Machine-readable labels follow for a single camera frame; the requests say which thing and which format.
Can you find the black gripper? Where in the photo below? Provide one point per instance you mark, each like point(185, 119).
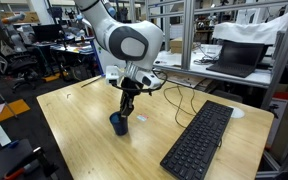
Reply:
point(130, 90)

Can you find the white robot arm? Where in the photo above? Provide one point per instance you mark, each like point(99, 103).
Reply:
point(138, 44)

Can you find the dark blue plastic cup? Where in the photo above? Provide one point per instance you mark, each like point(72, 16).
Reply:
point(119, 123)

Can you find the small white paper tag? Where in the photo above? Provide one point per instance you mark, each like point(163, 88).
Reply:
point(142, 117)

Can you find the cardboard box on shelf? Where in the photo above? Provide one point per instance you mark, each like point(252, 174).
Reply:
point(176, 45)

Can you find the black computer keyboard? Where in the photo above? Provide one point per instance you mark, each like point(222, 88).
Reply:
point(191, 155)

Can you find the black office chair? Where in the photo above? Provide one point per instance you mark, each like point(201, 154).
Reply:
point(21, 66)

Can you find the black laptop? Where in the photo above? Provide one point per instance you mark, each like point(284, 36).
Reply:
point(238, 59)

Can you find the white cloth on shelf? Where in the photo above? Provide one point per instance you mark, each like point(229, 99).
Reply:
point(263, 33)

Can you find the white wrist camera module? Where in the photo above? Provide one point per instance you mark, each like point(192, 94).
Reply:
point(113, 75)

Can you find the aluminium frame shelving rack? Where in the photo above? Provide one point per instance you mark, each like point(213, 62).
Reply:
point(183, 62)

